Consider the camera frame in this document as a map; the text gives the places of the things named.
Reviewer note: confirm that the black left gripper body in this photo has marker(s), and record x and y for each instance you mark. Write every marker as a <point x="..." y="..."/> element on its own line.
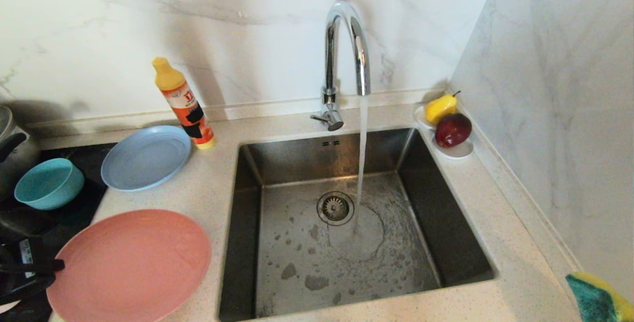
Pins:
<point x="20" y="282"/>

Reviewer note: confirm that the teal bowl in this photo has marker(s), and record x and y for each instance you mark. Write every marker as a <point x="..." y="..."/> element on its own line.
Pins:
<point x="48" y="186"/>

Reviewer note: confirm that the stainless steel sink basin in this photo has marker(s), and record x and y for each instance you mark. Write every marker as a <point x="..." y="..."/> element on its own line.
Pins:
<point x="297" y="282"/>

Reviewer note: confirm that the blue plate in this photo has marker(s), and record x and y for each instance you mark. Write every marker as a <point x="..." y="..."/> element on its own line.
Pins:
<point x="146" y="158"/>

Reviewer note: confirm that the dark red apple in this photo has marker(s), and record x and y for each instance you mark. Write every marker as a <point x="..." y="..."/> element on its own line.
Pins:
<point x="453" y="131"/>

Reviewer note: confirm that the dish soap bottle yellow cap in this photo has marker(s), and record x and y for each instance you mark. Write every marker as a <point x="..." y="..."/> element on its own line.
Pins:
<point x="190" y="114"/>

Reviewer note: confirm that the round metal drain strainer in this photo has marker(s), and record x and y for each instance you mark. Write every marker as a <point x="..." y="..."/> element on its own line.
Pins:
<point x="336" y="208"/>

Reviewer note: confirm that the yellow pear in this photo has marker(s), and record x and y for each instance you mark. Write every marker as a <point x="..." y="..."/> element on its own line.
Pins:
<point x="441" y="108"/>

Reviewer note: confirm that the small white fruit dish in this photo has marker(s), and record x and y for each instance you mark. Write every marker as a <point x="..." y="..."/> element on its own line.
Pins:
<point x="458" y="153"/>

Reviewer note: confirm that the yellow green sponge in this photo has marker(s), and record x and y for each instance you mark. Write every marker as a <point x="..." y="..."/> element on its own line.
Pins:
<point x="594" y="302"/>

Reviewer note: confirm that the black glass cooktop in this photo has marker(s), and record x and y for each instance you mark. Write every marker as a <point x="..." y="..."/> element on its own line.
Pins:
<point x="74" y="213"/>

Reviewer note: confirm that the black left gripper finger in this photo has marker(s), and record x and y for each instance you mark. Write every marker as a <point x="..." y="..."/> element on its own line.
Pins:
<point x="47" y="265"/>

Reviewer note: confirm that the chrome gooseneck faucet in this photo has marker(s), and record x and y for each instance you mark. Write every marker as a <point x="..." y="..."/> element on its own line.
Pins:
<point x="330" y="54"/>

